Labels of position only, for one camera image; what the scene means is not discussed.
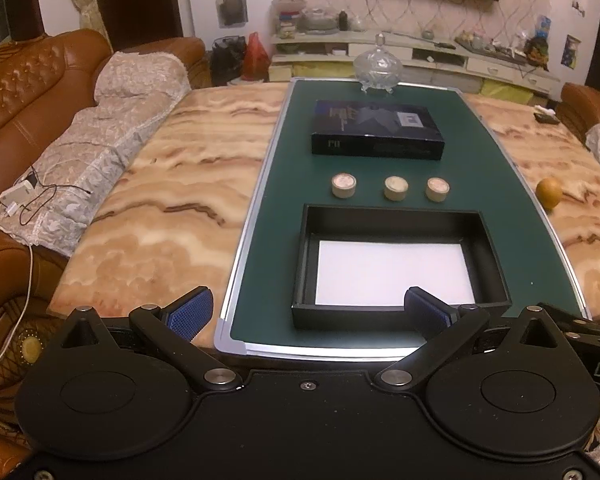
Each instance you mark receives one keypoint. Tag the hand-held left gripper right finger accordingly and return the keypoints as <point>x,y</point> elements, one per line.
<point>427,311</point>

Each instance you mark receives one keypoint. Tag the red plastic bag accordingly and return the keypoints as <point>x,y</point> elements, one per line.
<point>255,57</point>

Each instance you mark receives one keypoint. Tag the dark jar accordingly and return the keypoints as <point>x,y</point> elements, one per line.
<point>343,20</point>

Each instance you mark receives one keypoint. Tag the colourful ornament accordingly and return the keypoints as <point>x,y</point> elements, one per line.
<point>537,47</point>

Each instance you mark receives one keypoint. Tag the black bag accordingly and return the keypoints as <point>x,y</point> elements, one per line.
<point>227,60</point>

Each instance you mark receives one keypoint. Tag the black open box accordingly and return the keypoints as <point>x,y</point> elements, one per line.
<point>486,260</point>

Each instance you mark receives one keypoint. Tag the white television cabinet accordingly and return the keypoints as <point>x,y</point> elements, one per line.
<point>430,52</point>

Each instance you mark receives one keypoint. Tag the orange fruit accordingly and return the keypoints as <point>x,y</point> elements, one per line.
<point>549,193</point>

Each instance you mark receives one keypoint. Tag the dark blue box lid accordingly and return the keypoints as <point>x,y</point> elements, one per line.
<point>370,125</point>

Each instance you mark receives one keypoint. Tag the glass candy dish with lid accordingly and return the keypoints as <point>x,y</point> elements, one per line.
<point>377,67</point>

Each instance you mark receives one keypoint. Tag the white lace sofa cover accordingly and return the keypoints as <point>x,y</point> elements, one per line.
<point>130,90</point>

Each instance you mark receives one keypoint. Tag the small round tin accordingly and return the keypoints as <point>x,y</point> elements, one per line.
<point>345,186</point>
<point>396,188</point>
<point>438,189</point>

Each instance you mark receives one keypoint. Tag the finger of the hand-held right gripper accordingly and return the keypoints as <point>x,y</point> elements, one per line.
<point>580,322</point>

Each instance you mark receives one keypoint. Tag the small black tray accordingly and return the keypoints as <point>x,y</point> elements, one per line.
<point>546,118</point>

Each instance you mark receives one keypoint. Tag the wall poster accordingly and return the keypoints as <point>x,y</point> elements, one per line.
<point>232,7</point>

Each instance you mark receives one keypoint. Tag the white charger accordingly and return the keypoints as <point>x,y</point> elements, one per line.
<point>19,194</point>

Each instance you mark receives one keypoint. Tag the brown leather armchair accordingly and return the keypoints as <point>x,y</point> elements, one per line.
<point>577,102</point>

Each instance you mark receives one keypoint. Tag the lidded clear container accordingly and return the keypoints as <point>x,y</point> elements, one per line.
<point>286,17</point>

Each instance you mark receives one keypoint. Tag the green board with silver frame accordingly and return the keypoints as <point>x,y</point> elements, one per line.
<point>290,185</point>

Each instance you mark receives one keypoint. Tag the brown leather sofa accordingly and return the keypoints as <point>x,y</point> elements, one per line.
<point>25,90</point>

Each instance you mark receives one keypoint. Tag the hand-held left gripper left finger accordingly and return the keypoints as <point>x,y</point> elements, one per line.
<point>192,310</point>

